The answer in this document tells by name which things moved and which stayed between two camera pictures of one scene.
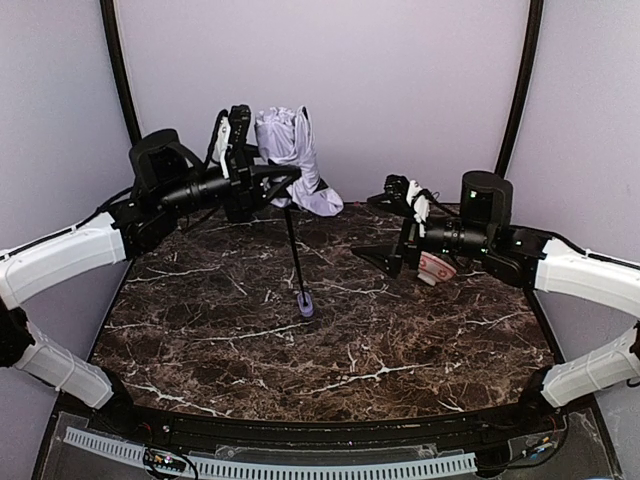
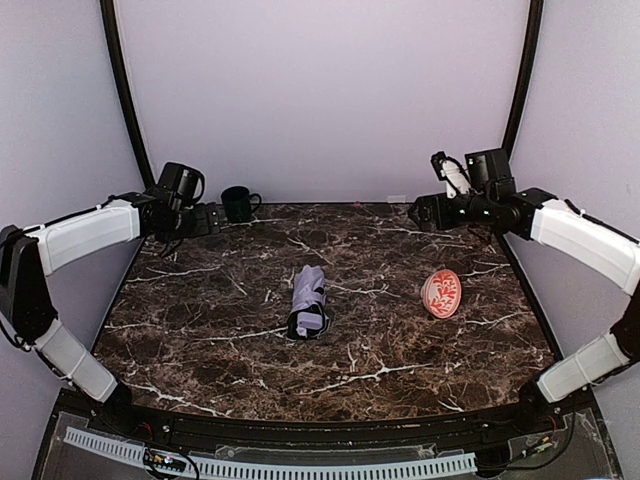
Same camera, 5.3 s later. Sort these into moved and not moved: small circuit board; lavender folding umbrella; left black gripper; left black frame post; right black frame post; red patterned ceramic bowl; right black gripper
Moved: lavender folding umbrella; left black gripper; red patterned ceramic bowl; right black gripper
Not moved: small circuit board; left black frame post; right black frame post
